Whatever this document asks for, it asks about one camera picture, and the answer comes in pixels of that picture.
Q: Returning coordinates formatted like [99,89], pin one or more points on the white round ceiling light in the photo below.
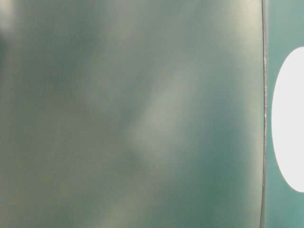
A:
[287,119]

